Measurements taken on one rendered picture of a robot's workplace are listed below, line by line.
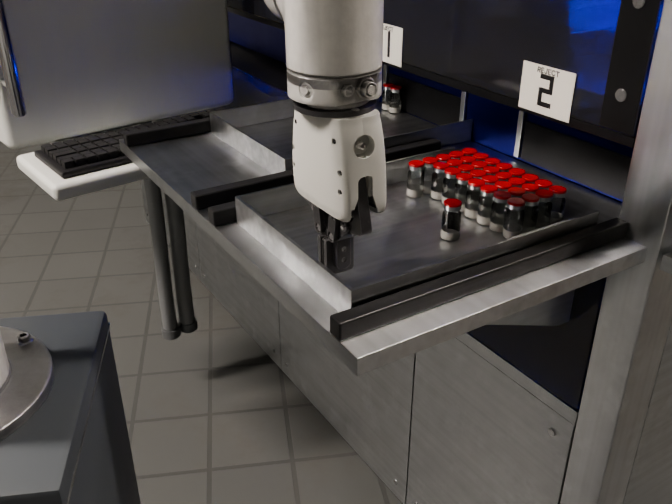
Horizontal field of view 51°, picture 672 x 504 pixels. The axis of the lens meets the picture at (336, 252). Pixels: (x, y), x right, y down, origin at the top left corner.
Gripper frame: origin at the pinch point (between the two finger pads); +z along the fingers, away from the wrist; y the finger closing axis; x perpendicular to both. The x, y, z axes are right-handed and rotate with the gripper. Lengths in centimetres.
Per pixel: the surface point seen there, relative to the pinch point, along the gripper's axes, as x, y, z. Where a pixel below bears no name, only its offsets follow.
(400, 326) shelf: -1.5, -8.9, 4.4
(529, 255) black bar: -19.4, -7.8, 2.6
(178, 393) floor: -11, 100, 92
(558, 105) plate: -35.3, 4.6, -8.1
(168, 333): -11, 100, 72
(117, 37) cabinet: -6, 89, -6
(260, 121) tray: -18, 54, 4
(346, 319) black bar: 3.8, -7.8, 2.4
